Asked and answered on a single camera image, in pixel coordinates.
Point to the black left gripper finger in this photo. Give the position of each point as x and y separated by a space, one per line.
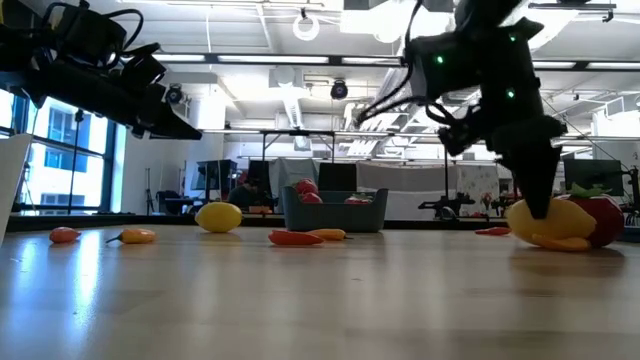
170 125

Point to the dark grey bin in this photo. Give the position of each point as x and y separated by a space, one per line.
335 216

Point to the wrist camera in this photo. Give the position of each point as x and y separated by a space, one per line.
457 137
142 67

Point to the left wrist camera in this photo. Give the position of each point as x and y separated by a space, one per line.
142 67

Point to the person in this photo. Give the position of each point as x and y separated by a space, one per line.
243 196

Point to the grey cloth cover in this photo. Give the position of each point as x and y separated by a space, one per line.
292 170

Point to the black light stand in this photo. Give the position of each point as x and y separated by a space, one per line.
78 117

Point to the black ceiling lamp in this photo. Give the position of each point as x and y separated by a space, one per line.
174 95
339 90

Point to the large window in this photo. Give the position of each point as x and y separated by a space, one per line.
55 175

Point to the yellow toy lemon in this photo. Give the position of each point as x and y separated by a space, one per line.
218 217
567 222

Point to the black background robot arm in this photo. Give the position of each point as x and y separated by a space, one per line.
445 205

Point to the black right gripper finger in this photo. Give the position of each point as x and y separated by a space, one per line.
537 185

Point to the black equipment rack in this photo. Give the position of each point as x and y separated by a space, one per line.
220 172

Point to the black beam with light strips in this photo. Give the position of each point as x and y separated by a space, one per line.
335 60

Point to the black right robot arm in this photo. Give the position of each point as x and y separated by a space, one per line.
450 65

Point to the white cloth cover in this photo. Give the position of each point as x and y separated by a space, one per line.
405 200

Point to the red toy pepper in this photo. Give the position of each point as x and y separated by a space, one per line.
295 238

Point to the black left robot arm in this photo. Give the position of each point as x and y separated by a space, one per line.
30 60

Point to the white plastic bin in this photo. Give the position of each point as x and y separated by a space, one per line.
10 180

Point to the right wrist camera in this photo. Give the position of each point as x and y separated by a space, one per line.
457 137

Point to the small red-orange toy pepper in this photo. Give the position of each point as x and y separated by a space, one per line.
64 235

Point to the orange toy pepper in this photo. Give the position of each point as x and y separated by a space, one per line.
330 233
562 243
137 236

